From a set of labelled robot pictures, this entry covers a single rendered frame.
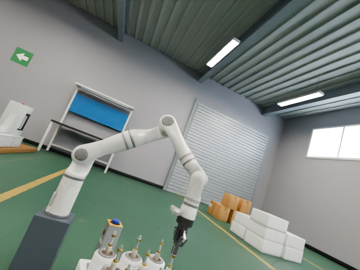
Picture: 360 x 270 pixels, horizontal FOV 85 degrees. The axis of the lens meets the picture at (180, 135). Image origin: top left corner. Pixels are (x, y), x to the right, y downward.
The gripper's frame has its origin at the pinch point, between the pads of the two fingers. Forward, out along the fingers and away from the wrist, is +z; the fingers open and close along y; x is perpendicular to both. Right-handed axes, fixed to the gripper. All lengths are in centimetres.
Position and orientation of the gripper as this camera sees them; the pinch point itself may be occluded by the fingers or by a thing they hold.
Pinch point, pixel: (174, 249)
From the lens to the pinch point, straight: 96.2
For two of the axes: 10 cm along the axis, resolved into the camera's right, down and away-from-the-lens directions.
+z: -3.5, 9.2, -1.8
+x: -9.0, -3.8, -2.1
